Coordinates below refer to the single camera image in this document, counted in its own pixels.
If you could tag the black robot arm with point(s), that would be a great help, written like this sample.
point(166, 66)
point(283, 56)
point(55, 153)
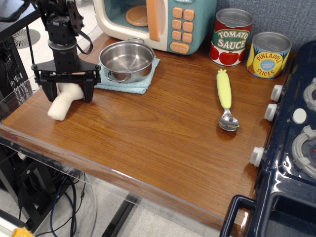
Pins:
point(63, 23)

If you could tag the pineapple slices can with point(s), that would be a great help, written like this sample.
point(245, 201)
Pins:
point(268, 54)

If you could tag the light blue folded cloth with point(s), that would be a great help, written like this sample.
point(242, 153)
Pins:
point(133, 87)

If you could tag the dark blue toy stove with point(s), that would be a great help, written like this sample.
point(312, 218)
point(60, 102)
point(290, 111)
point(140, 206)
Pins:
point(285, 201)

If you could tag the white stove knob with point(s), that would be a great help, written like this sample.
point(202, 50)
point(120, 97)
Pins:
point(256, 156)
point(270, 112)
point(276, 92)

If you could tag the black table leg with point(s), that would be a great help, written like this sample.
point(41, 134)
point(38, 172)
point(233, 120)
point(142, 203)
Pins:
point(120, 217)

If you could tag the stainless steel pot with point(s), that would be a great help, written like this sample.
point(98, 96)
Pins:
point(127, 61)

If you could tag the tomato sauce can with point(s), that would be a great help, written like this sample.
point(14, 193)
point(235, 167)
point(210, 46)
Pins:
point(230, 36)

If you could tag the toy microwave oven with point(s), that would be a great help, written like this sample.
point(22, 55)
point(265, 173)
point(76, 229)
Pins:
point(176, 26)

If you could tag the plush mushroom toy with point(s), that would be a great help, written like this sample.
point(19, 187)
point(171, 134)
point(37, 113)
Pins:
point(68, 92)

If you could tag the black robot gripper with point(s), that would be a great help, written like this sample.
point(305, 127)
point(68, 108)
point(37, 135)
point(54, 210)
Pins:
point(66, 67)

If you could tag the spoon with green handle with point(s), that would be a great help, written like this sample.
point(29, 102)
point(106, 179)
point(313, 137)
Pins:
point(227, 121)

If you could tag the black side desk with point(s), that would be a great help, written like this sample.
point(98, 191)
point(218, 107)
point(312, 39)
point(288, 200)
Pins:
point(23, 15)

